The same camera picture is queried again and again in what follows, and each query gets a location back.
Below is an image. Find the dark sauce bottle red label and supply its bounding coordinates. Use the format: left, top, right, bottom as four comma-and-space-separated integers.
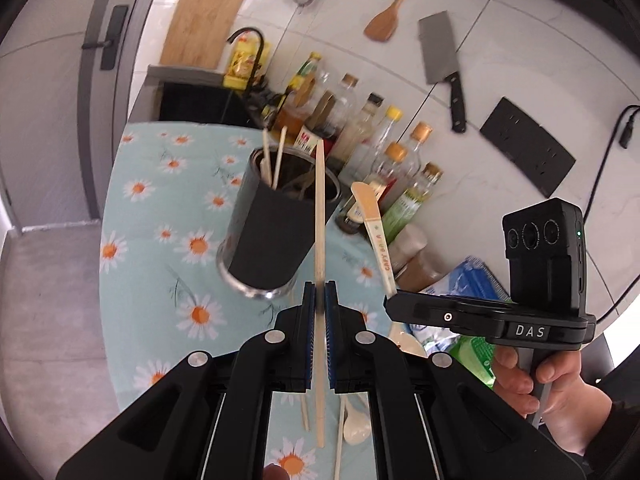
295, 91, 346, 161

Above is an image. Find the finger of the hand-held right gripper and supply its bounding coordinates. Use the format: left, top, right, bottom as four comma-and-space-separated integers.
395, 294, 508, 311
384, 296, 503, 336

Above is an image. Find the black wall outlet panel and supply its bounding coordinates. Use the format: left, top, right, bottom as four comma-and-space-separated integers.
479, 97, 577, 198

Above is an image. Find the black door handle lock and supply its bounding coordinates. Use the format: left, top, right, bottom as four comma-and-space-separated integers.
81, 5, 130, 72

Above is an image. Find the black power cable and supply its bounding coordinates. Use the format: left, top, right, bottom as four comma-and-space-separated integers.
582, 105, 640, 321

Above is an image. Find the black cylindrical utensil holder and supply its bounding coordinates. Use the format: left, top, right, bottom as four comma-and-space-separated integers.
216, 147, 343, 301

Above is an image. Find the cream spoon with animal print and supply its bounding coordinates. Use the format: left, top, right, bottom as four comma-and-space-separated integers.
350, 181, 428, 358

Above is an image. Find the wooden cutting board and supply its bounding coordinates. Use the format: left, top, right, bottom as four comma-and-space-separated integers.
159, 0, 247, 70

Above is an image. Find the person's right hand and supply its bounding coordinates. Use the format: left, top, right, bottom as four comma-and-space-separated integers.
492, 345, 613, 456

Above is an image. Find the tall clear bottle gold cap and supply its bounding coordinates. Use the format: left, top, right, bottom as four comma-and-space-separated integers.
395, 122, 433, 181

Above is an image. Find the person's right forearm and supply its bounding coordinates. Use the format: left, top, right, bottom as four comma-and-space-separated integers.
582, 355, 640, 480

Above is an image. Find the black kitchen sink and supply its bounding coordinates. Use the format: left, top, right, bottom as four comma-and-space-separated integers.
147, 65, 261, 128

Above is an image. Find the white spice jar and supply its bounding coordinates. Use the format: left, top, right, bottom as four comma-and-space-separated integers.
390, 225, 428, 273

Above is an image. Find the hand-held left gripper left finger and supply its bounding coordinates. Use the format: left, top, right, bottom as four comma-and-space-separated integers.
55, 281, 318, 480

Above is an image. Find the dark curved faucet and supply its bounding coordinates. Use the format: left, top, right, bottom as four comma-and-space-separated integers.
227, 27, 266, 96

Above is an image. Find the bunch of wooden chopsticks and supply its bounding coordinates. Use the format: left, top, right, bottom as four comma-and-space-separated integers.
262, 127, 351, 480

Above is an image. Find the wooden spatula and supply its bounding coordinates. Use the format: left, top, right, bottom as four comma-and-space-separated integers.
363, 0, 433, 43

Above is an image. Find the clear bottle yellow cap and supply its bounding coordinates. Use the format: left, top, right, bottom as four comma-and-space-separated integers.
370, 106, 403, 161

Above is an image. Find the blue white salt bag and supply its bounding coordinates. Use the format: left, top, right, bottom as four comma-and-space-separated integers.
410, 257, 511, 356

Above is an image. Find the cleaver knife black handle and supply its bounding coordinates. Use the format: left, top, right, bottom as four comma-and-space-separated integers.
417, 11, 468, 134

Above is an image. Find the grey door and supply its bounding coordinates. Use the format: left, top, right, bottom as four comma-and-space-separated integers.
0, 0, 151, 233

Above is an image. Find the orange cap bottle tan label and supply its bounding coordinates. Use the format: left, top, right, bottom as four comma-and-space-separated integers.
336, 142, 410, 235

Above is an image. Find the yellow cooking oil jug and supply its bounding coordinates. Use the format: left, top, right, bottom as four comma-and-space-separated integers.
222, 40, 273, 88

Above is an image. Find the green sugar bag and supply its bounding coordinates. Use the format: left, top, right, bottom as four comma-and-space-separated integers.
425, 335, 496, 391

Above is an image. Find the daisy printed blue tablecloth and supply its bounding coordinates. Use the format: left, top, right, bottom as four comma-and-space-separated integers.
97, 121, 501, 480

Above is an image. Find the clear jar brown spice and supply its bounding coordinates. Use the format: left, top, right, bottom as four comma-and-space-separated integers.
395, 250, 446, 293

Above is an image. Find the long wooden chopstick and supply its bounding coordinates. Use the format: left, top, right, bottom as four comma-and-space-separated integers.
314, 141, 328, 448

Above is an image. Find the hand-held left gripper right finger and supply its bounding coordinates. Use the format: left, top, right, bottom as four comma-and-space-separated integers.
325, 281, 590, 480

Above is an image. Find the sauce bottle black cap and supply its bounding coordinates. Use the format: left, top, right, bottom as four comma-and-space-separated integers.
330, 92, 383, 171

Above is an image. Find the amber bottle green yellow label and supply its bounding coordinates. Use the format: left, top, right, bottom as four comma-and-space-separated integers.
272, 51, 323, 133

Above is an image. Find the clear bottle brown cap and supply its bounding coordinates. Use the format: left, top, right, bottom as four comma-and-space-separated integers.
320, 74, 361, 126

